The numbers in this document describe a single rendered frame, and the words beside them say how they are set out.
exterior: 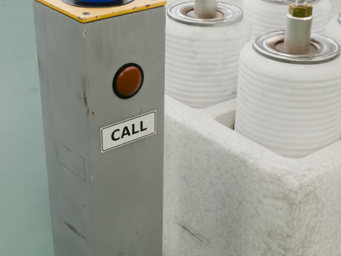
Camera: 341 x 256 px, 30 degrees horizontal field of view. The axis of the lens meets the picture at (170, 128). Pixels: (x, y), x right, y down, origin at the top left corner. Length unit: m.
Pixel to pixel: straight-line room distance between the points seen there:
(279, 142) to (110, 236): 0.16
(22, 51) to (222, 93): 0.71
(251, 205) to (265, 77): 0.11
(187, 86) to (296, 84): 0.13
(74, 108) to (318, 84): 0.20
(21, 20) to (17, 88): 0.37
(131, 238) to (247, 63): 0.17
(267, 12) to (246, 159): 0.21
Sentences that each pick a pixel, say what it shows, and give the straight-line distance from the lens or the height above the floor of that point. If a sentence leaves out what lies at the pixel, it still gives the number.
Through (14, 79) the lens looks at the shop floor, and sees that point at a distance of 1.14.
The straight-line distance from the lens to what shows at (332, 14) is 0.78.
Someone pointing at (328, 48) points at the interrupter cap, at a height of 0.25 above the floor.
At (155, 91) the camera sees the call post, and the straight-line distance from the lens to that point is 0.47.
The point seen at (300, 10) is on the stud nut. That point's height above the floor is 0.29.
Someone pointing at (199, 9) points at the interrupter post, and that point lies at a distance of 0.63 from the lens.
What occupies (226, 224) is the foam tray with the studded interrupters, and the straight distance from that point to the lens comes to 0.58.
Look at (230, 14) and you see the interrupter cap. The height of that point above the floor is 0.25.
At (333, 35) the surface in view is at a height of 0.24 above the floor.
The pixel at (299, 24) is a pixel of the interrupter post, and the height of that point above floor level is 0.28.
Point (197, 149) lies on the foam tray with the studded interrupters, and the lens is 0.57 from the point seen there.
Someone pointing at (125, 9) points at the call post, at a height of 0.31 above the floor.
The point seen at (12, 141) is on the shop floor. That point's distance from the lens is 0.94.
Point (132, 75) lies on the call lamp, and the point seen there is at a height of 0.27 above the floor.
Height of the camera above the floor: 0.44
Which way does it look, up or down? 28 degrees down
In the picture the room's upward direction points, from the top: 1 degrees clockwise
